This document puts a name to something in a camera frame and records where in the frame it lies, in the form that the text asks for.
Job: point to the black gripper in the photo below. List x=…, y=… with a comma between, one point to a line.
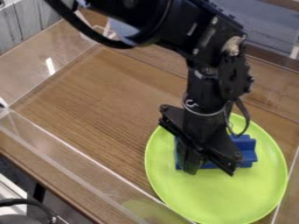
x=203, y=139

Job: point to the blue plastic block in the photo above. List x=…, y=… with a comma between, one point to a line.
x=247, y=146

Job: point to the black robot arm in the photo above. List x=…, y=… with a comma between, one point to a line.
x=192, y=28

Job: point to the green plate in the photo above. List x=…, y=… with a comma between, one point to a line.
x=211, y=197

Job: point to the clear acrylic enclosure wall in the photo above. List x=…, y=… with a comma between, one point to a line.
x=83, y=108

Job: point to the clear acrylic corner bracket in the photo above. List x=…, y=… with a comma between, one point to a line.
x=99, y=33

